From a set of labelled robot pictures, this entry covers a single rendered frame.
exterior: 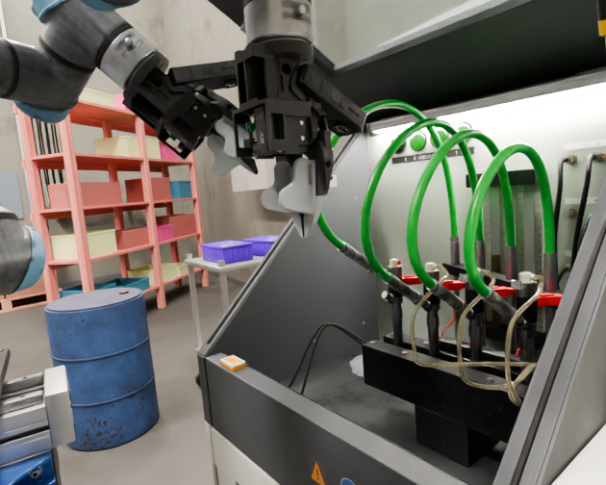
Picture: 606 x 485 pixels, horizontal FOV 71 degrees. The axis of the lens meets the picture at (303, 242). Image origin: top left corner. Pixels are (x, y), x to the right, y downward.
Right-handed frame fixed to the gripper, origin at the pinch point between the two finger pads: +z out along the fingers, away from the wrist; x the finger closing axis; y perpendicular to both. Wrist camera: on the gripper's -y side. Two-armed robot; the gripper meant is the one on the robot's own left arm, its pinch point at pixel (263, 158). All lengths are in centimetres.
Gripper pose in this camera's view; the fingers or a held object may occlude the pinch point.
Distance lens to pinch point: 67.2
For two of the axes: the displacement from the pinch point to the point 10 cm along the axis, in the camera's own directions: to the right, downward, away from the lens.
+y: -5.3, 7.7, -3.6
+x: 4.1, -1.5, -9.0
